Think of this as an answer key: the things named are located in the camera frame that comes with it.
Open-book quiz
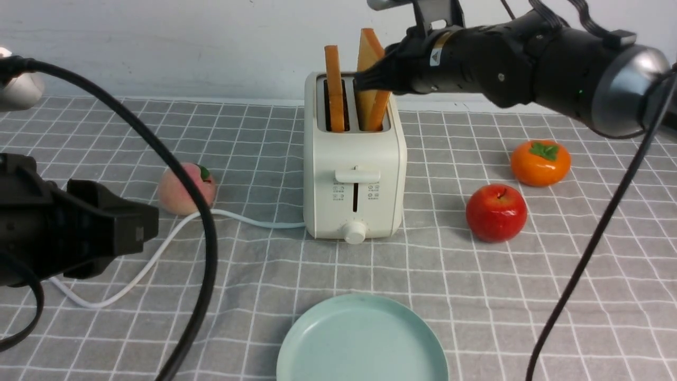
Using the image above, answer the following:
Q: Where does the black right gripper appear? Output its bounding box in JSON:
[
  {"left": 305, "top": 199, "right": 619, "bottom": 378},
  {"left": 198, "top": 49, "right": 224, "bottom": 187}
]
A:
[{"left": 353, "top": 24, "right": 535, "bottom": 108}]

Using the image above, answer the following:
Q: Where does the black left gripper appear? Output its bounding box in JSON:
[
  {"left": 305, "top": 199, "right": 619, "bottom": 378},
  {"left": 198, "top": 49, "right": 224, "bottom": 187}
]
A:
[{"left": 1, "top": 153, "right": 159, "bottom": 280}]

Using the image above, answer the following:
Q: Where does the toast slice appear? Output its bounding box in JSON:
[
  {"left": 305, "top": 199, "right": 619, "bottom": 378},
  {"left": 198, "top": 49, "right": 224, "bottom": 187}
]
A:
[
  {"left": 354, "top": 28, "right": 391, "bottom": 132},
  {"left": 324, "top": 45, "right": 345, "bottom": 133}
]

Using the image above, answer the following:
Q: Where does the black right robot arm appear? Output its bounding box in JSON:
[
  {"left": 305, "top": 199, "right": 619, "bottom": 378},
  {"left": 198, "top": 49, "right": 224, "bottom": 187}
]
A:
[{"left": 355, "top": 11, "right": 672, "bottom": 139}]

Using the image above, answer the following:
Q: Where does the white two-slot toaster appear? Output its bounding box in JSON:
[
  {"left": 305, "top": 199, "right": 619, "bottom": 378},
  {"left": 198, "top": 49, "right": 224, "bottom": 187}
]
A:
[{"left": 303, "top": 72, "right": 408, "bottom": 244}]

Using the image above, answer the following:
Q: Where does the pink peach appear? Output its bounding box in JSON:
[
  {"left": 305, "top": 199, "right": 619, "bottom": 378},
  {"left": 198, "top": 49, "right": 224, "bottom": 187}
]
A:
[{"left": 158, "top": 162, "right": 217, "bottom": 215}]

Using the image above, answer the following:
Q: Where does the grey checked tablecloth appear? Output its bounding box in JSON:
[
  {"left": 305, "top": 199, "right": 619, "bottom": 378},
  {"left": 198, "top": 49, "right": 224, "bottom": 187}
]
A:
[{"left": 1, "top": 97, "right": 676, "bottom": 380}]

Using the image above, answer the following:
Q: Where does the red apple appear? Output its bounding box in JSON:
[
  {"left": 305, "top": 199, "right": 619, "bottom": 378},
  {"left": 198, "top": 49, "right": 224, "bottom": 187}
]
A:
[{"left": 465, "top": 184, "right": 528, "bottom": 243}]

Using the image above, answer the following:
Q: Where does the orange persimmon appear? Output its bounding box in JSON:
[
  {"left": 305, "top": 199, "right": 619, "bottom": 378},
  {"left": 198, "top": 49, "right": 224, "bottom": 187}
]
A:
[{"left": 510, "top": 140, "right": 572, "bottom": 187}]

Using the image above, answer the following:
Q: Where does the light green plate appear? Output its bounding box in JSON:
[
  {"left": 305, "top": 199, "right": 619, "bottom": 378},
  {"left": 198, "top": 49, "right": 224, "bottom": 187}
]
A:
[{"left": 276, "top": 294, "right": 450, "bottom": 380}]

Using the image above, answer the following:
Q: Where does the white toaster power cord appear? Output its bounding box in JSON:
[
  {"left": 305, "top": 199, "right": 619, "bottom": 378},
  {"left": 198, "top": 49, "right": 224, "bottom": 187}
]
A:
[{"left": 49, "top": 209, "right": 306, "bottom": 310}]

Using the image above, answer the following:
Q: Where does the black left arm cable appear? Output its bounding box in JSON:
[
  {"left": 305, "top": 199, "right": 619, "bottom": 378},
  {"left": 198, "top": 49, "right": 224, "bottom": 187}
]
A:
[{"left": 0, "top": 56, "right": 219, "bottom": 381}]

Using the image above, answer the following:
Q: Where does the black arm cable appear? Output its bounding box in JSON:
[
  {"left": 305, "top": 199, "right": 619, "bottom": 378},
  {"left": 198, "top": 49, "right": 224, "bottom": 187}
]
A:
[
  {"left": 0, "top": 56, "right": 219, "bottom": 381},
  {"left": 526, "top": 63, "right": 677, "bottom": 381}
]

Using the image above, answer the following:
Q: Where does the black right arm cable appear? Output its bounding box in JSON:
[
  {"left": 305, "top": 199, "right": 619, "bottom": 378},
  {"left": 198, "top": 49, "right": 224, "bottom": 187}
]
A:
[{"left": 526, "top": 63, "right": 677, "bottom": 381}]

